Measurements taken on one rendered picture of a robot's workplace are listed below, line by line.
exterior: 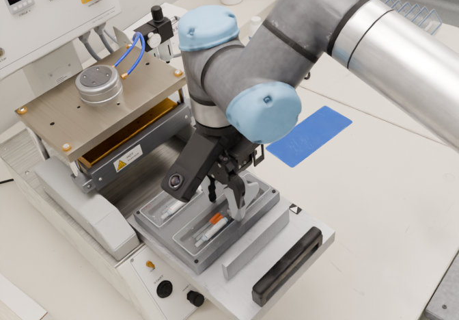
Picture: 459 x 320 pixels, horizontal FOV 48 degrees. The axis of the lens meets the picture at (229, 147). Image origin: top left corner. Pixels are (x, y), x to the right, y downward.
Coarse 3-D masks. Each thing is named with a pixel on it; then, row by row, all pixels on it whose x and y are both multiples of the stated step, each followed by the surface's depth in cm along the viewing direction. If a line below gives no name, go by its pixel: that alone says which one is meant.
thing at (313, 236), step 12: (312, 228) 82; (300, 240) 80; (312, 240) 80; (288, 252) 79; (300, 252) 79; (276, 264) 78; (288, 264) 78; (264, 276) 77; (276, 276) 77; (252, 288) 76; (264, 288) 75; (264, 300) 77
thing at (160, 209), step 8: (200, 192) 90; (152, 200) 90; (160, 200) 90; (168, 200) 89; (176, 200) 89; (144, 208) 89; (152, 208) 89; (160, 208) 88; (168, 208) 88; (176, 208) 88; (152, 216) 87; (160, 216) 87; (168, 216) 87; (160, 224) 86
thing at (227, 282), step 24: (264, 216) 89; (288, 216) 87; (312, 216) 88; (144, 240) 90; (240, 240) 86; (264, 240) 84; (288, 240) 85; (216, 264) 84; (240, 264) 82; (264, 264) 83; (312, 264) 85; (216, 288) 80; (240, 288) 80; (288, 288) 82; (240, 312) 77; (264, 312) 79
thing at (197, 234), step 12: (252, 180) 91; (264, 192) 89; (216, 204) 88; (228, 204) 87; (204, 216) 86; (216, 216) 86; (228, 216) 86; (192, 228) 85; (204, 228) 84; (216, 228) 84; (180, 240) 83; (192, 240) 83; (204, 240) 83; (192, 252) 81
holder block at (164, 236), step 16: (256, 176) 93; (160, 192) 92; (272, 192) 90; (192, 208) 89; (256, 208) 88; (144, 224) 88; (176, 224) 87; (240, 224) 86; (160, 240) 87; (224, 240) 84; (208, 256) 82
